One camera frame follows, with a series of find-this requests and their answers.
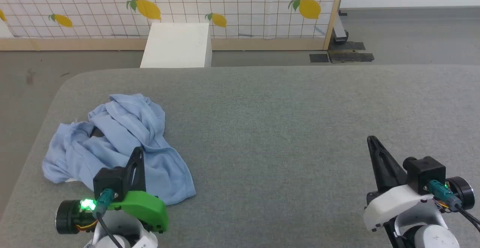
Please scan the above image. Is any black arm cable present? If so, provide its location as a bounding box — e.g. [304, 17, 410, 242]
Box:
[96, 189, 124, 248]
[429, 180, 480, 233]

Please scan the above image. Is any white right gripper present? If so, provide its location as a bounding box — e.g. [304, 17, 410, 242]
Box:
[363, 136, 435, 231]

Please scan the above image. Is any grey metal partition foot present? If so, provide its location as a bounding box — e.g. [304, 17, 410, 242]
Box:
[332, 11, 349, 42]

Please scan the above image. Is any light blue polo shirt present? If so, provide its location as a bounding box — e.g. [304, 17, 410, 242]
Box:
[42, 93, 197, 206]

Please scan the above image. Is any white box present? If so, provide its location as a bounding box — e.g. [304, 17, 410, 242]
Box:
[140, 23, 213, 68]

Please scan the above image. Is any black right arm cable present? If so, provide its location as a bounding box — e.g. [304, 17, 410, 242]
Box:
[429, 180, 480, 233]

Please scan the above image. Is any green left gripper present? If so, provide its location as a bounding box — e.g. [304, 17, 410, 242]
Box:
[108, 147, 169, 234]

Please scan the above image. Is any lemon print tiled partition panel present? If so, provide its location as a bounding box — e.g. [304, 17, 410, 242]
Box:
[0, 0, 346, 51]

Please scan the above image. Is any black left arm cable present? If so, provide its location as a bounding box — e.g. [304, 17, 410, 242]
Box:
[96, 189, 124, 248]

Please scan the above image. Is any large black floor mat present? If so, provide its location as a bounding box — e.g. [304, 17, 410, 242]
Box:
[327, 42, 375, 63]

